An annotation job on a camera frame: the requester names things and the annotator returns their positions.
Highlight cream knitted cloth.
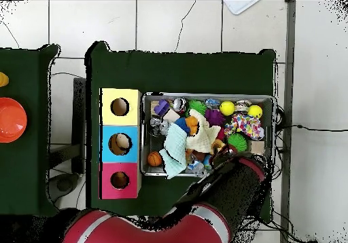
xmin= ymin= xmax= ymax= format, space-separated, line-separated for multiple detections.
xmin=185 ymin=109 xmax=222 ymax=153

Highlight hamburger squishy toy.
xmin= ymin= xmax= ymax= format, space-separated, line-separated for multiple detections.
xmin=211 ymin=138 xmax=226 ymax=153

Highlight silver mesh bin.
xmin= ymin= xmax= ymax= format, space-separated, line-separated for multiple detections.
xmin=140 ymin=92 xmax=277 ymax=178

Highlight white tray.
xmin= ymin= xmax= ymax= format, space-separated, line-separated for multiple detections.
xmin=222 ymin=0 xmax=260 ymax=16

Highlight black cable with connector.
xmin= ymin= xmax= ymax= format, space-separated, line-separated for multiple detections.
xmin=277 ymin=124 xmax=348 ymax=132

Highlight purple rubber toy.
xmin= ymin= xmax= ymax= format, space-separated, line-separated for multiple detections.
xmin=204 ymin=108 xmax=226 ymax=126

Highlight yellow ball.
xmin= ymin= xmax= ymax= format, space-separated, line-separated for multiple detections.
xmin=219 ymin=100 xmax=236 ymax=116
xmin=247 ymin=104 xmax=264 ymax=119

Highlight orange basketball toy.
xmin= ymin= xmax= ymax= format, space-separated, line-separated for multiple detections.
xmin=147 ymin=151 xmax=163 ymax=167

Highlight grey metal rail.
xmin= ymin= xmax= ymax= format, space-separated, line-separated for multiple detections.
xmin=279 ymin=0 xmax=296 ymax=243

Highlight mint green cloth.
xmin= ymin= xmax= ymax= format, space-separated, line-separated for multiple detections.
xmin=158 ymin=123 xmax=188 ymax=180

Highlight wooden box with three holes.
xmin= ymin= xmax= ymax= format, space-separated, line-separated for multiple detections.
xmin=99 ymin=88 xmax=143 ymax=200

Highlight polka dot cloth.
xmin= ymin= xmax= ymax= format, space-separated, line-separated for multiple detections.
xmin=224 ymin=113 xmax=265 ymax=141

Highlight orange plastic cup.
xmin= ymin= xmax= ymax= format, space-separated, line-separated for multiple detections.
xmin=0 ymin=96 xmax=28 ymax=143

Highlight green spiky ball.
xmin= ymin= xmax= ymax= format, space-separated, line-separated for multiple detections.
xmin=227 ymin=132 xmax=248 ymax=153
xmin=187 ymin=99 xmax=207 ymax=117

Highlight dark green table cloth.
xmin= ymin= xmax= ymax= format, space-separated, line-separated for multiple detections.
xmin=84 ymin=40 xmax=277 ymax=222

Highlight green covered side table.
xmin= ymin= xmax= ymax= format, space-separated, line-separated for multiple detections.
xmin=0 ymin=43 xmax=62 ymax=218

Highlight yellow plastic toy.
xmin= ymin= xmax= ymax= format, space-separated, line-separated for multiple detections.
xmin=0 ymin=71 xmax=10 ymax=88

